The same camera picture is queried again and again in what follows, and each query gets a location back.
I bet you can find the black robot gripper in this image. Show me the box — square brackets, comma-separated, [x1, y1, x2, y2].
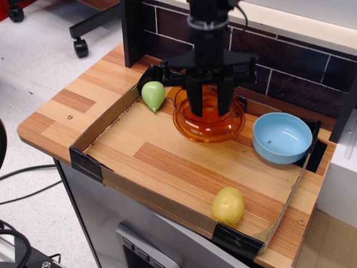
[161, 16, 258, 117]

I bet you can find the orange transparent pot lid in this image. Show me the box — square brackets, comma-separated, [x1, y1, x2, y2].
[172, 83, 246, 143]

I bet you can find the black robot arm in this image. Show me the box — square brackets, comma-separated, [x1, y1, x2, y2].
[161, 1, 258, 117]

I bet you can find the orange transparent pot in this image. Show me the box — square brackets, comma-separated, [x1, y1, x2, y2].
[167, 85, 248, 143]

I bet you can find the green plastic pear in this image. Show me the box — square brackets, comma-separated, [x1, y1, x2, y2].
[141, 81, 166, 112]

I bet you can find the light blue bowl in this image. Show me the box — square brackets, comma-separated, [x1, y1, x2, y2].
[253, 112, 313, 164]

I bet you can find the yellow plastic potato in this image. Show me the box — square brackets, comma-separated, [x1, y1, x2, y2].
[211, 187, 244, 227]

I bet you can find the black office chair base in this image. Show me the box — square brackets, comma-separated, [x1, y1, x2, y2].
[69, 0, 120, 58]

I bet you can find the cardboard fence with black tape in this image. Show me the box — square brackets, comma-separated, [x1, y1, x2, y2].
[69, 66, 326, 258]

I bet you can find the grey toy oven front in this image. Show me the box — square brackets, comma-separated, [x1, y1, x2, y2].
[115, 212, 252, 268]

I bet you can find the black caster wheel top left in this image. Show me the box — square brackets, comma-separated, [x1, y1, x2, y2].
[8, 0, 25, 22]

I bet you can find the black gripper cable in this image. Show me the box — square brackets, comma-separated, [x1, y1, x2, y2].
[227, 2, 249, 36]

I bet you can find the black cable on floor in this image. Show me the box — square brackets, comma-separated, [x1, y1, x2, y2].
[0, 164, 62, 205]

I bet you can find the black braided cable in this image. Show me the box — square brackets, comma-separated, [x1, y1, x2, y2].
[0, 219, 40, 268]

